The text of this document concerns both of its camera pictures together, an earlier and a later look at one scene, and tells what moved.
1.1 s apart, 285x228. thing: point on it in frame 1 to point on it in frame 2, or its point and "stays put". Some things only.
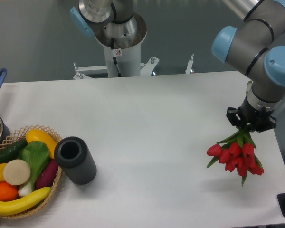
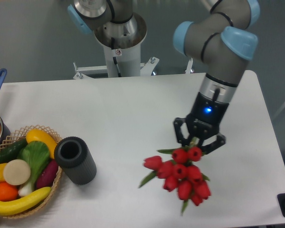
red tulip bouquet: [237, 154] to [181, 173]
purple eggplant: [45, 176] stays put
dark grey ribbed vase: [72, 155] stays put
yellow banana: [2, 208] stays put
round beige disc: [16, 172] stays put
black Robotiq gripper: [255, 118] to [204, 120]
